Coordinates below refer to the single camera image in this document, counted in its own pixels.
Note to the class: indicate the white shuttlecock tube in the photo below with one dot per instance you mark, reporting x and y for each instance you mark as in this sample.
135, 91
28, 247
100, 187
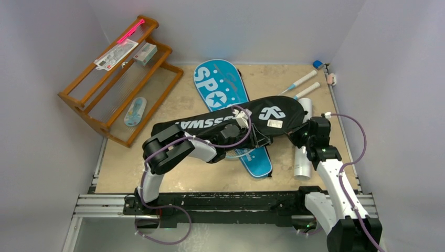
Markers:
302, 166

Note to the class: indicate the small blue block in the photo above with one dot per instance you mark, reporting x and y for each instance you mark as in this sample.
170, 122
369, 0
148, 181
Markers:
318, 64

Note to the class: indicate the pink white clip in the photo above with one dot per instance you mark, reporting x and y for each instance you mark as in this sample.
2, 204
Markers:
331, 79

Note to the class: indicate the blue racket cover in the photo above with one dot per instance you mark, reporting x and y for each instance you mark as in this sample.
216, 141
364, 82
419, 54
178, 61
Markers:
220, 85

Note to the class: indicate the wooden shelf rack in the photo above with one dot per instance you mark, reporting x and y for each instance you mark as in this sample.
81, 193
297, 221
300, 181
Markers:
102, 98

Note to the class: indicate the black metal base frame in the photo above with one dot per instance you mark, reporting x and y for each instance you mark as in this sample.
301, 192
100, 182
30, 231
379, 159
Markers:
281, 208

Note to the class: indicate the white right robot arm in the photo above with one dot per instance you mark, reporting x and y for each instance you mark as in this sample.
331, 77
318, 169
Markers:
346, 222

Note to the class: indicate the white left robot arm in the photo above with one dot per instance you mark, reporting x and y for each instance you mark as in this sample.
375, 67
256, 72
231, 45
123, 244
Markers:
168, 148

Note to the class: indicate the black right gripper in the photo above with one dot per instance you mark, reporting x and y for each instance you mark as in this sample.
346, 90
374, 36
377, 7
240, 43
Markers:
298, 136

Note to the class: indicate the blue white plastic packet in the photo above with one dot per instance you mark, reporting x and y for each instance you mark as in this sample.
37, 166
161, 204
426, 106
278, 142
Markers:
134, 114

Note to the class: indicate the black Crossway racket cover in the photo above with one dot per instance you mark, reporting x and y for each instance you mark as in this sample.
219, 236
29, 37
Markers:
273, 116

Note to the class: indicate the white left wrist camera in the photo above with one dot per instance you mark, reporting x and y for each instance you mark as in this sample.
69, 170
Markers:
241, 117

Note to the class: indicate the clear stationery packet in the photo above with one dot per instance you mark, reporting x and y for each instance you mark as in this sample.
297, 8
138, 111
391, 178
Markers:
115, 55

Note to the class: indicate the light blue badminton racket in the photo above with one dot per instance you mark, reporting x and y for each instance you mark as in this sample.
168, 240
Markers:
300, 81
306, 91

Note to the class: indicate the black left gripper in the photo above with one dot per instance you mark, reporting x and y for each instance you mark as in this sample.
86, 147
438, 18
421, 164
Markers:
256, 138

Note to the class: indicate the small white box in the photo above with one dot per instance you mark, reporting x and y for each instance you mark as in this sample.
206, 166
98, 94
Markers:
145, 54

